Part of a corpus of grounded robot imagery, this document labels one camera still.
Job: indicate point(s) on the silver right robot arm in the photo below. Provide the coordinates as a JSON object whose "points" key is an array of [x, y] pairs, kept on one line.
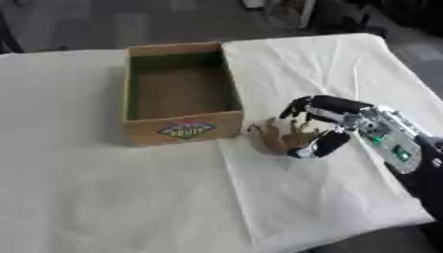
{"points": [[404, 151]]}

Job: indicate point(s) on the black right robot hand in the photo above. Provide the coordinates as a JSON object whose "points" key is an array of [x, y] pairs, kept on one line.
{"points": [[333, 104]]}

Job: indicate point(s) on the tan cardboard box green inside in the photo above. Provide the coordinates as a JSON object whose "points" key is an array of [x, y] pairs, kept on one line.
{"points": [[179, 95]]}

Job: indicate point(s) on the brown and white soft toy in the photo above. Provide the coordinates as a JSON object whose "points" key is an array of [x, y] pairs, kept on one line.
{"points": [[280, 133]]}

